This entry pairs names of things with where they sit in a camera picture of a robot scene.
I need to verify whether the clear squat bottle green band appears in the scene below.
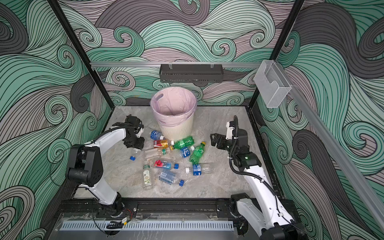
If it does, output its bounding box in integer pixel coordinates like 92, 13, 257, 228
145, 148, 171, 160

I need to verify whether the clear bottle blue label white cap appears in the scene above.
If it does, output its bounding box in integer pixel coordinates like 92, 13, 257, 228
185, 163, 214, 176

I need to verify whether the clear bottle green Chinese label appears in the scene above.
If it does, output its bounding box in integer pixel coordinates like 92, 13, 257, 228
143, 160, 153, 190

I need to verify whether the light blue label bottle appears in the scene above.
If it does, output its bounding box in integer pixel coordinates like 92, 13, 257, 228
159, 170, 185, 187

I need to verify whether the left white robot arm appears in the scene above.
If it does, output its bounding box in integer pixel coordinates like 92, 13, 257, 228
66, 115, 145, 218

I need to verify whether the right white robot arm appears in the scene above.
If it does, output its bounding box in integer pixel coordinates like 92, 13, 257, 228
210, 127, 307, 240

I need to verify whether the cream ribbed waste bin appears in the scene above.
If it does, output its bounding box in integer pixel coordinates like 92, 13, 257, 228
158, 114, 194, 142

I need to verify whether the clear bottle blue Pocari label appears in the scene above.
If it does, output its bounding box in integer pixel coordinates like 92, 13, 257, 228
150, 130, 165, 140

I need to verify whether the red yellow label tea bottle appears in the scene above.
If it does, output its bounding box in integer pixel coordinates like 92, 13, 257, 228
154, 139, 174, 150

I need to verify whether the green Sprite bottle yellow cap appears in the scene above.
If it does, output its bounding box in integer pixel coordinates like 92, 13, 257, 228
171, 136, 195, 150

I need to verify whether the Fiji bottle red flower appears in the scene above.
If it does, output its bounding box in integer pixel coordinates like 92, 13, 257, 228
154, 160, 179, 170

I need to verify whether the clear bottle blue wrap label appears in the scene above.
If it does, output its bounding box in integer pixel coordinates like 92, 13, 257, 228
179, 146, 195, 159

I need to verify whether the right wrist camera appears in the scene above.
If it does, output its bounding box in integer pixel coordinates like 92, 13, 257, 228
226, 121, 235, 140

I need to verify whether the black wall tray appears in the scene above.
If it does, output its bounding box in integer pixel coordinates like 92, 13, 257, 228
159, 65, 224, 83

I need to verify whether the clear acrylic wall holder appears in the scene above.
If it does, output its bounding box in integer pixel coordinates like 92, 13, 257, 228
254, 60, 292, 109

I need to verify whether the aluminium rail back wall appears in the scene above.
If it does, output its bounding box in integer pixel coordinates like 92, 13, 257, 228
90, 61, 261, 69

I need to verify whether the aluminium rail wall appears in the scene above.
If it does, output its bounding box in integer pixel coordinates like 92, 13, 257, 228
90, 61, 261, 69
275, 63, 384, 230

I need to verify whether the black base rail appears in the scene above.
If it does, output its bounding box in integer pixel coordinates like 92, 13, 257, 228
55, 197, 298, 220

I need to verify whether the white slotted cable duct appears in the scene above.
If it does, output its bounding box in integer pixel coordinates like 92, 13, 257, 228
60, 221, 235, 232

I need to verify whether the black corner frame post left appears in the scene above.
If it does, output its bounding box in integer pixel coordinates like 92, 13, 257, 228
47, 0, 115, 110

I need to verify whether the black corner frame post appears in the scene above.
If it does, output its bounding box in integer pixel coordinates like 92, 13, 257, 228
47, 0, 115, 110
249, 1, 304, 109

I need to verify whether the black corner frame post right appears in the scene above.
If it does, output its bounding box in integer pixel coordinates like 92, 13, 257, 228
249, 1, 304, 109

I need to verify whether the aluminium rail right wall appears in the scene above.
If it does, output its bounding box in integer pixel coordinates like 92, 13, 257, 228
275, 63, 384, 230

